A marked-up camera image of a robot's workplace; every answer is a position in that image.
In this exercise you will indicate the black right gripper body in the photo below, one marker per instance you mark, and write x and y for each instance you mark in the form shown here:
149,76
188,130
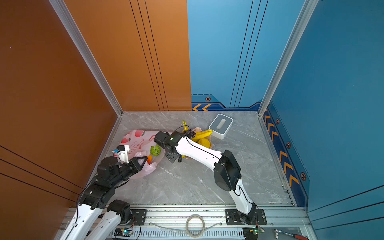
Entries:
169,156

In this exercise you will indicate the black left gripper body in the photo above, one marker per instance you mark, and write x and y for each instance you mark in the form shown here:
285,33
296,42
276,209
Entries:
131,168

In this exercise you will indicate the green orange mango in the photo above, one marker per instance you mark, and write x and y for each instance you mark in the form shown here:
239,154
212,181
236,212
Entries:
149,159

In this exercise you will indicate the pink printed plastic bag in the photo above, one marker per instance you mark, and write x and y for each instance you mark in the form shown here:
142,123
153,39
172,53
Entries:
140,142

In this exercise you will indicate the yellow bell pepper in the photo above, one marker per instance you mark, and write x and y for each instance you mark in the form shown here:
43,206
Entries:
204,142

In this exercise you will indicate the dark purple grape bunch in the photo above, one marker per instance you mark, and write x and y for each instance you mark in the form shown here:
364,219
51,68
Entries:
190,134

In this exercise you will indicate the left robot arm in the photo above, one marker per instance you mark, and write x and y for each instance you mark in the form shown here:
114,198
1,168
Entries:
99,192

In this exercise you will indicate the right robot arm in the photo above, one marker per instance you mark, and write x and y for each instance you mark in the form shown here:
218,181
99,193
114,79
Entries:
226,169

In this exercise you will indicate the yellow banana bunch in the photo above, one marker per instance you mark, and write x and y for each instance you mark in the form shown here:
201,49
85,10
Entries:
199,135

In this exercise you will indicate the wooden fruit plate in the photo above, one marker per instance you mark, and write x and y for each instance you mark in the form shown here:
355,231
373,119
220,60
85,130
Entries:
198,129

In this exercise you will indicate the white grey tissue box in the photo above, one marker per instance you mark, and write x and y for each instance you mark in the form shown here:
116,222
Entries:
221,126

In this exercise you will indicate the left green circuit board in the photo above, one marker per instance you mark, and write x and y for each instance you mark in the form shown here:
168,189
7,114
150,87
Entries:
124,232

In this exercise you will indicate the green circuit board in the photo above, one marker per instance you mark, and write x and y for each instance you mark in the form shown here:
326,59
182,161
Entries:
252,233
124,232

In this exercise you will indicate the coiled clear tube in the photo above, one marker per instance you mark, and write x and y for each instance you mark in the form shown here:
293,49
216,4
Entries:
195,226

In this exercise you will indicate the right green circuit board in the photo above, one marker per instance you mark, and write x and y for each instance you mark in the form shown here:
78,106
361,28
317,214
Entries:
252,233

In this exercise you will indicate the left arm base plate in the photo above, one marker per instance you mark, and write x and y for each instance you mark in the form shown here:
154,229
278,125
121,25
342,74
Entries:
138,217

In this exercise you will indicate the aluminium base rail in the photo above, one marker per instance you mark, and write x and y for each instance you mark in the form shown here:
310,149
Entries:
280,218

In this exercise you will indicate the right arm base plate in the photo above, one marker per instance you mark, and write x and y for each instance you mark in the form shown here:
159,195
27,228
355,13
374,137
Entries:
234,217

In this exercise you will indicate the red handled screwdriver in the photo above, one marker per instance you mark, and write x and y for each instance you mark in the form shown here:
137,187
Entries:
289,234

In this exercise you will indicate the aluminium corner post left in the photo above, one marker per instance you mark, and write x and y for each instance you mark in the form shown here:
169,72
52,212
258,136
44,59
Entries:
75,34

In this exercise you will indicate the aluminium corner post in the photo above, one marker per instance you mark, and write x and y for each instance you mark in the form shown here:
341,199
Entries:
75,34
295,36

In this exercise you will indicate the aluminium corner post right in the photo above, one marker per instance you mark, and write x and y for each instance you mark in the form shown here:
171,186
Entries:
295,36

